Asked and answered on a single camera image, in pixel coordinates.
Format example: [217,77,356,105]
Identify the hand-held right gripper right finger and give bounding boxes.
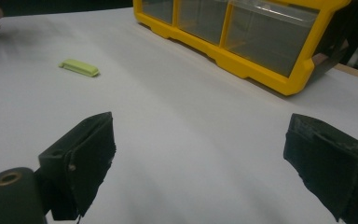
[282,113,358,224]

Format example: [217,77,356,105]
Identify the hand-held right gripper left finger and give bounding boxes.
[37,111,117,222]

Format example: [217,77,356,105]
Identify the light green plastic piece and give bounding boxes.
[58,58,101,78]

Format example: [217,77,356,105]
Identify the yellow and black drawer cabinet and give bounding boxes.
[132,0,358,97]

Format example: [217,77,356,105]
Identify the clear plastic drawer bin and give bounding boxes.
[141,0,174,25]

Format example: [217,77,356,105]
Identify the white table mat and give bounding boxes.
[0,7,358,224]

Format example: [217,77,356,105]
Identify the grid of clear drawers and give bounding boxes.
[176,0,321,78]

